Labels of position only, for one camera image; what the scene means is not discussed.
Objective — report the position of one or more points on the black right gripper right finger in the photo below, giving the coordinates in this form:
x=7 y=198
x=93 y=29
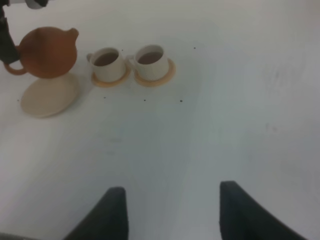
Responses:
x=243 y=218

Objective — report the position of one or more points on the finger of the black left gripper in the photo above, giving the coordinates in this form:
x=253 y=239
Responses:
x=8 y=51

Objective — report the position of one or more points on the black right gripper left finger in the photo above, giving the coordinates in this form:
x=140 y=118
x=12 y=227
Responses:
x=108 y=220

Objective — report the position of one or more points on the brown clay teapot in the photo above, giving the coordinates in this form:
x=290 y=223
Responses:
x=46 y=52

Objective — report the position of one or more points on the beige round teapot coaster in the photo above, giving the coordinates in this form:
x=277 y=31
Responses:
x=48 y=97

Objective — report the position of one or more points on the left white teacup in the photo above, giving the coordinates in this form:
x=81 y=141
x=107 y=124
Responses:
x=107 y=64

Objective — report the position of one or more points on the white teacup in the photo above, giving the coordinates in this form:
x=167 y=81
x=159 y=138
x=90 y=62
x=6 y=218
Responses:
x=107 y=64
x=150 y=62

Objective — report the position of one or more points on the left orange cup coaster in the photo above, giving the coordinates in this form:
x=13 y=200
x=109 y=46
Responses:
x=101 y=84

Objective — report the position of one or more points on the orange cup coaster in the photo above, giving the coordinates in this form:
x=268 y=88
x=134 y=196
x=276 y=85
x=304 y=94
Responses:
x=155 y=83
x=101 y=84

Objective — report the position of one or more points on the right white teacup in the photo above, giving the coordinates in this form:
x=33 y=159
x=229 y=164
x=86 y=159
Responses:
x=150 y=62

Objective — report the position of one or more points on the right orange cup coaster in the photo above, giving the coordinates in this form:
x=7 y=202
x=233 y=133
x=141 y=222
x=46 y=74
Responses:
x=155 y=83

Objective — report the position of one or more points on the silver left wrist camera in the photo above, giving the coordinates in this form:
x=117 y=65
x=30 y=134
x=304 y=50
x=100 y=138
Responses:
x=37 y=4

